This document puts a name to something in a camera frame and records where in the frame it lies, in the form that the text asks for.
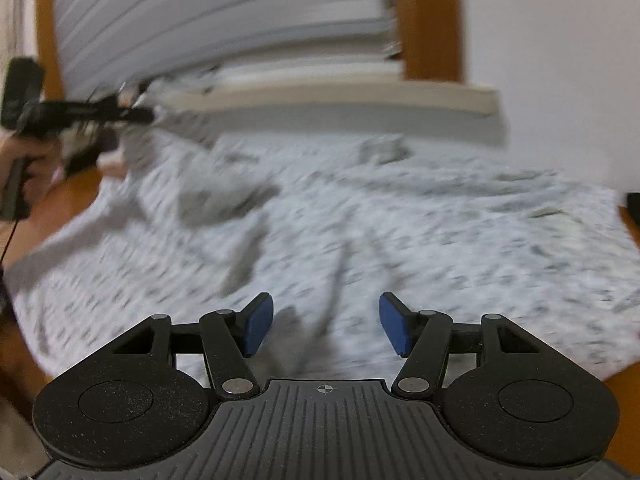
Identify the beige window sill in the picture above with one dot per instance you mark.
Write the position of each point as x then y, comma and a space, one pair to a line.
350, 92

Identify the wooden window frame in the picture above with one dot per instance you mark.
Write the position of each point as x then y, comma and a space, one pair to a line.
430, 20

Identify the white patterned pajama top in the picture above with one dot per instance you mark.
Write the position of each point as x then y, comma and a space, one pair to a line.
400, 235

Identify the grey window blind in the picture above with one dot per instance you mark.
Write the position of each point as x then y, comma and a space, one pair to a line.
200, 15

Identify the person's left hand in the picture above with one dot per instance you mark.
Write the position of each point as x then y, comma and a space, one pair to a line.
44, 165

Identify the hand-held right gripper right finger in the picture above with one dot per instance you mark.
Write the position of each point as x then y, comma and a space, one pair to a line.
395, 325

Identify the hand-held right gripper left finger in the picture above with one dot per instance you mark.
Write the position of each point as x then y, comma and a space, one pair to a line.
257, 325

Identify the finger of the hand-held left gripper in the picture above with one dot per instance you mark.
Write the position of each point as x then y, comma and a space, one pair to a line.
110, 114

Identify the black folded cloth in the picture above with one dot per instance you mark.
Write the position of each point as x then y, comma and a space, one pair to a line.
632, 215

